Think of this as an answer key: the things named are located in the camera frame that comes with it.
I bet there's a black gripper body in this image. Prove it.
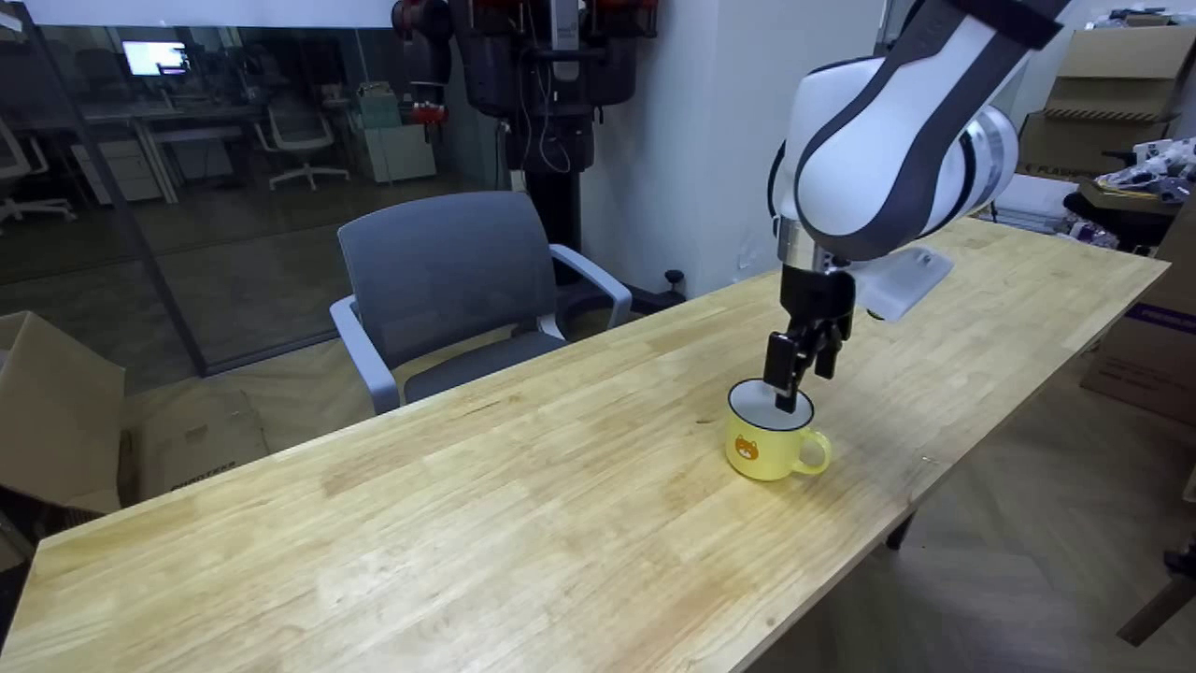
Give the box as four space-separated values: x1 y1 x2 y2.
782 265 855 341

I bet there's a white office chair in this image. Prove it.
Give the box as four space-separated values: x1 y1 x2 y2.
254 98 349 189

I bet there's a cardboard box at right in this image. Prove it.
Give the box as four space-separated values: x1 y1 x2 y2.
1020 27 1196 176

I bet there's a yellow enamel mug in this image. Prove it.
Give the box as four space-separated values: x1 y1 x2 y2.
720 377 828 481

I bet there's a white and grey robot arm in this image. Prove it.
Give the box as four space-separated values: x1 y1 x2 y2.
761 0 1070 410

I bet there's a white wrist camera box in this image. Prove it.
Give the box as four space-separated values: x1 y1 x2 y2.
853 247 953 320

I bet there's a black and red machine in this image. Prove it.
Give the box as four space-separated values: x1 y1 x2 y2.
389 0 659 247

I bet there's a cardboard box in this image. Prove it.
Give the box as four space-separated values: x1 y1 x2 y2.
0 311 123 512
1020 27 1196 176

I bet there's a grey armchair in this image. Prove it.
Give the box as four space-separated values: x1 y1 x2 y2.
328 189 630 413

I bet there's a computer monitor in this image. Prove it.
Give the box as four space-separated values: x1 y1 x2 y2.
123 42 187 77

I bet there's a cardboard box at left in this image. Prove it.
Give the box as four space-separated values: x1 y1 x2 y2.
0 311 123 512

